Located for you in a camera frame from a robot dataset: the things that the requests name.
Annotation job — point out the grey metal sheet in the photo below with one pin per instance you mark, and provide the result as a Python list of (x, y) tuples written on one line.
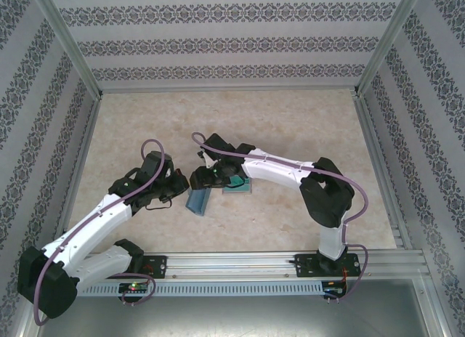
[(236, 319)]

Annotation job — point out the aluminium frame post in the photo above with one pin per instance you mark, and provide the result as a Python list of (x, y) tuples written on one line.
[(69, 43), (392, 39)]

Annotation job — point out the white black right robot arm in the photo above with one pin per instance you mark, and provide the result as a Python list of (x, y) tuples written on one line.
[(272, 170)]

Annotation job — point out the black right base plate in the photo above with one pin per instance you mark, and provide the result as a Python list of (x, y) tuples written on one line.
[(305, 266)]

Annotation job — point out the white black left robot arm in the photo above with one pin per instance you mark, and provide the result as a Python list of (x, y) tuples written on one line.
[(91, 224)]

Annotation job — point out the blue-grey cloth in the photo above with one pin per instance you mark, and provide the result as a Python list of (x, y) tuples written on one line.
[(196, 202)]

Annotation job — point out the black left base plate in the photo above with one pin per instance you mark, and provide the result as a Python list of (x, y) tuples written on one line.
[(160, 266)]

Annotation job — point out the small controller board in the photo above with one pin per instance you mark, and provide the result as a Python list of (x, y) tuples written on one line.
[(336, 290)]

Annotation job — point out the aluminium side frame rail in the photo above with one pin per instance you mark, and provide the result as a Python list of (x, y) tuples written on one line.
[(378, 162)]

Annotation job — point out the aluminium mounting rail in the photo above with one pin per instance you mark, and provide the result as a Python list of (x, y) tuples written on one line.
[(232, 264)]

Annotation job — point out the clear acrylic card box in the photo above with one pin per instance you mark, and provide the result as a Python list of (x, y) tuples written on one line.
[(247, 186)]

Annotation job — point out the controller board green light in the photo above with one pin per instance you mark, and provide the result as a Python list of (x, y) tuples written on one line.
[(134, 288)]

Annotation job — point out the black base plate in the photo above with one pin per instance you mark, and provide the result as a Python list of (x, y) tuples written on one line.
[(160, 266), (305, 266)]

